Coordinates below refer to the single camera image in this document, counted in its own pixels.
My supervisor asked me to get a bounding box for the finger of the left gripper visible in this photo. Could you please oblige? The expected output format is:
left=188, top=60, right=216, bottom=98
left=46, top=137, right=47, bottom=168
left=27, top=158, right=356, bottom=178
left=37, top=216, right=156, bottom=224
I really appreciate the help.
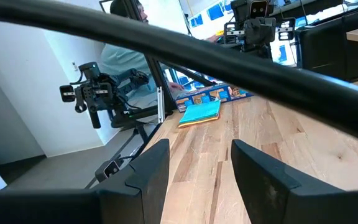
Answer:
left=223, top=21, right=241, bottom=45
left=277, top=17, right=296, bottom=42

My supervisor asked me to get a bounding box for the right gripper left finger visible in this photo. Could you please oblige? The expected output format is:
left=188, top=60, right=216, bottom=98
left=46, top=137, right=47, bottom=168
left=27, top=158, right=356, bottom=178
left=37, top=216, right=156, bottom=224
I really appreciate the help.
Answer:
left=0, top=138, right=171, bottom=224

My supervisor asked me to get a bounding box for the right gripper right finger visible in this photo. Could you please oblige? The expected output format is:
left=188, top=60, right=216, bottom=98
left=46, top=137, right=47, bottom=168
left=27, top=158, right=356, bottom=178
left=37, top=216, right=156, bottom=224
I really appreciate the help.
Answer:
left=231, top=139, right=358, bottom=224

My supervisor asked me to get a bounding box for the blue background screen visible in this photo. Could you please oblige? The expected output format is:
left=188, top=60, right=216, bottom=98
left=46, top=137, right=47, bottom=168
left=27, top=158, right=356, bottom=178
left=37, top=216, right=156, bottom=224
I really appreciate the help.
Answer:
left=190, top=14, right=204, bottom=29
left=206, top=2, right=225, bottom=21

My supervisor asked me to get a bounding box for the blue plastic wrap box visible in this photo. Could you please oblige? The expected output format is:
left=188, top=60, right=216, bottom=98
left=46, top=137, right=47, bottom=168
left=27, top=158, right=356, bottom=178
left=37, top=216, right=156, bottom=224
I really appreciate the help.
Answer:
left=175, top=83, right=255, bottom=113

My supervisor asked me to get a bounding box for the person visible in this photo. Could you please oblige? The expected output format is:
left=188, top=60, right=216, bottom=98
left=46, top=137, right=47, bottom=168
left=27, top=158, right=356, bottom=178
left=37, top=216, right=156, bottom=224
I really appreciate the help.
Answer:
left=99, top=0, right=224, bottom=103

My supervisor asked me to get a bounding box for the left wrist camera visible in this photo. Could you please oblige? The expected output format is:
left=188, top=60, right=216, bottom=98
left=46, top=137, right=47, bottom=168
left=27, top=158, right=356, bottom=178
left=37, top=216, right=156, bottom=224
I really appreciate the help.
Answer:
left=231, top=0, right=275, bottom=19

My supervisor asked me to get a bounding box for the small black camera box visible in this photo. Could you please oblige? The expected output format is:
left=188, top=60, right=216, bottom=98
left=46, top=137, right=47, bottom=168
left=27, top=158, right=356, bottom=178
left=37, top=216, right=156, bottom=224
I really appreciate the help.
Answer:
left=94, top=159, right=122, bottom=183

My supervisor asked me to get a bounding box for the thick black gripper cable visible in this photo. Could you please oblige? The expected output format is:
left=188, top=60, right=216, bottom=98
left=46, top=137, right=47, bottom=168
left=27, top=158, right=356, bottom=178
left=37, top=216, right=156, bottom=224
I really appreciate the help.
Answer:
left=0, top=0, right=358, bottom=147

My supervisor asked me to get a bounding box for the silver metal bracket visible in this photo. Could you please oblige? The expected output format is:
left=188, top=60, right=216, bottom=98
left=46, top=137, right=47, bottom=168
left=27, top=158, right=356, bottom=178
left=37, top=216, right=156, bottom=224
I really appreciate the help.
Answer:
left=157, top=86, right=166, bottom=124

